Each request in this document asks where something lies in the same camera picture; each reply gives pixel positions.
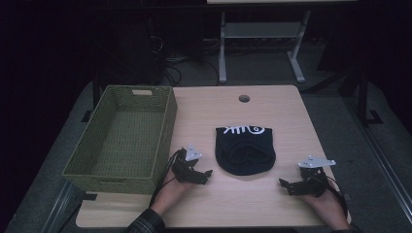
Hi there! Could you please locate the hand-held gripper black cable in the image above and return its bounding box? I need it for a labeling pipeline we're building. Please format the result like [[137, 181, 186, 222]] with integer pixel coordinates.
[[326, 176, 350, 218], [148, 149, 183, 209]]

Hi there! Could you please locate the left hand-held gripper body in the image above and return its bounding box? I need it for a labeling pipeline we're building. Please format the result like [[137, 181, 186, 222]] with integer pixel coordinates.
[[171, 143, 204, 184]]

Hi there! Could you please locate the person's right hand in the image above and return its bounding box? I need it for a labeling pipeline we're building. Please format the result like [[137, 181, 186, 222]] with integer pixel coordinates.
[[298, 189, 350, 227]]

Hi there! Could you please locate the tangle of floor cables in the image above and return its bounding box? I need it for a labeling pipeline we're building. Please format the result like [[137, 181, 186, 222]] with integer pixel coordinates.
[[148, 34, 222, 87]]

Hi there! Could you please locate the black metal table leg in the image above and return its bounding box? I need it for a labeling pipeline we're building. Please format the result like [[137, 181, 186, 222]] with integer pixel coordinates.
[[355, 69, 385, 126]]

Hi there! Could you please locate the green woven basket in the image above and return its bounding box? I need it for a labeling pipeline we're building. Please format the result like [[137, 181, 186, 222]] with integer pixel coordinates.
[[61, 84, 179, 196]]

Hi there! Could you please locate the left hand-held gripper black cable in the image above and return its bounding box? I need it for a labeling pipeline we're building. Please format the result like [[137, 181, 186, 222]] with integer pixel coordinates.
[[148, 149, 183, 209]]

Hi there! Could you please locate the person's left hand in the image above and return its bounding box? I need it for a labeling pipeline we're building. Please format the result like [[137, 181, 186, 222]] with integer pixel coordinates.
[[150, 168, 192, 216]]

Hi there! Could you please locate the black beanie with white print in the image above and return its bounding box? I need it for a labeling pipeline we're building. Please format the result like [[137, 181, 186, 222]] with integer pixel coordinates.
[[215, 125, 277, 177]]

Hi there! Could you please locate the white metal stand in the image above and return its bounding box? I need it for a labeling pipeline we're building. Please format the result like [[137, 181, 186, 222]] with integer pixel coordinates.
[[218, 11, 312, 84]]

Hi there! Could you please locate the right hand-held gripper black cable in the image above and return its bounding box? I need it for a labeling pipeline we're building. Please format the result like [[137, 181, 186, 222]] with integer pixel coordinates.
[[326, 176, 350, 218]]

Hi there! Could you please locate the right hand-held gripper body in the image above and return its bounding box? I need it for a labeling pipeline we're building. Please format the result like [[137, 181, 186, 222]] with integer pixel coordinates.
[[297, 154, 337, 199]]

